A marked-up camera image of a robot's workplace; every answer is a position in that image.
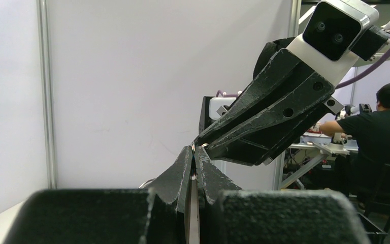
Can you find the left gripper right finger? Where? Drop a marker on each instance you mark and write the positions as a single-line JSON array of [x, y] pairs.
[[212, 182]]

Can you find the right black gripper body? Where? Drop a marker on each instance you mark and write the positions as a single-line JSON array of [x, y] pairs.
[[283, 135]]

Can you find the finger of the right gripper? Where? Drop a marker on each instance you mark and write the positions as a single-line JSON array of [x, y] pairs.
[[277, 69], [271, 113]]

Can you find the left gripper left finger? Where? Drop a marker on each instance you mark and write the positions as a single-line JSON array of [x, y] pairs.
[[172, 185]]

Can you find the silver key black head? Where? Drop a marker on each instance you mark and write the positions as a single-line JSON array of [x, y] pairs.
[[191, 216]]

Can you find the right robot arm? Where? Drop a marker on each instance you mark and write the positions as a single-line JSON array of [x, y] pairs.
[[214, 107]]

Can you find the seated person black shirt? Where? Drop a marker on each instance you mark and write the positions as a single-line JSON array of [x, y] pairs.
[[372, 134]]

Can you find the black chair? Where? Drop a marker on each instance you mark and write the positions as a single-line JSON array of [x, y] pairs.
[[378, 201]]

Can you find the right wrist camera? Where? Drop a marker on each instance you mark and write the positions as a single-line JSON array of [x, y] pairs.
[[337, 34]]

